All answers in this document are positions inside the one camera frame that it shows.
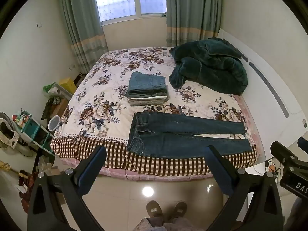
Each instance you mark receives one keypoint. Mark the folded light grey pants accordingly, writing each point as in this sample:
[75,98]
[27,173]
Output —
[149,101]

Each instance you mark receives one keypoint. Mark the brown slipper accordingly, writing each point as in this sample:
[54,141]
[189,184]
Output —
[179,209]
[154,210]

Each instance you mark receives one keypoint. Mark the yellow box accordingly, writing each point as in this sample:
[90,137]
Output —
[68,84]

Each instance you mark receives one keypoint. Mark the pile of floor clutter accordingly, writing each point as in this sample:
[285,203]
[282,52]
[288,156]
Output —
[44,167]

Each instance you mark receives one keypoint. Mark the white bucket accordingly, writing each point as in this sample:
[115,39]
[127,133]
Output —
[54,123]

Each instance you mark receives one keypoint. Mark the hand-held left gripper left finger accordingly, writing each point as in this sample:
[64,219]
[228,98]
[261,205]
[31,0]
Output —
[92,166]

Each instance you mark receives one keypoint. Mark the wall socket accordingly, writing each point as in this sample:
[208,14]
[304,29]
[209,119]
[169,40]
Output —
[71,67]

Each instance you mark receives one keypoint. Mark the dark blue jeans pants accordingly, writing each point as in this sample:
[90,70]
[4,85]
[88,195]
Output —
[173,134]

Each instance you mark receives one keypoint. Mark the window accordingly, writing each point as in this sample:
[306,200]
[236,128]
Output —
[127,0]

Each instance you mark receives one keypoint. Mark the folded blue jeans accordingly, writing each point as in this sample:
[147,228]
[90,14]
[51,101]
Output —
[146,83]

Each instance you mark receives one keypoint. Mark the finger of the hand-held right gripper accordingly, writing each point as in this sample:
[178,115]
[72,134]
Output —
[286,155]
[303,143]

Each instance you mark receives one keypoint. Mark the dark cloth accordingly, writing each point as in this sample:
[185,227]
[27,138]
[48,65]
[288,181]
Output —
[49,105]

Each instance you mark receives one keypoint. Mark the white nightstand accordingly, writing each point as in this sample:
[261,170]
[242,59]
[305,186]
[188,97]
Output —
[257,168]

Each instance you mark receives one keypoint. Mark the dark green plush blanket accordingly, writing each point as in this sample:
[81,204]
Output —
[211,67]

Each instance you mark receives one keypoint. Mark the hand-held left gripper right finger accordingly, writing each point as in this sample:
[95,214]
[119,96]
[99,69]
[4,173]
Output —
[216,166]

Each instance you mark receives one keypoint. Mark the brown wooden cabinet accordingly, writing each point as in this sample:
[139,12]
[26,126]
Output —
[60,105]

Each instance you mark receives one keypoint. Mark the white headboard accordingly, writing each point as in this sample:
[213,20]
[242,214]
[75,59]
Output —
[269,77]

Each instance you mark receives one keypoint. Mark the teal shelf rack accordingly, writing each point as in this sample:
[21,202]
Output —
[31,127]

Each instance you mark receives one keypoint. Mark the bed with floral sheet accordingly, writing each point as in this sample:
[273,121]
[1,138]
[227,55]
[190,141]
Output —
[101,96]

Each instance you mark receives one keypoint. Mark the green plastic bag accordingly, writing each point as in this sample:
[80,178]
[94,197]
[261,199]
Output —
[49,87]

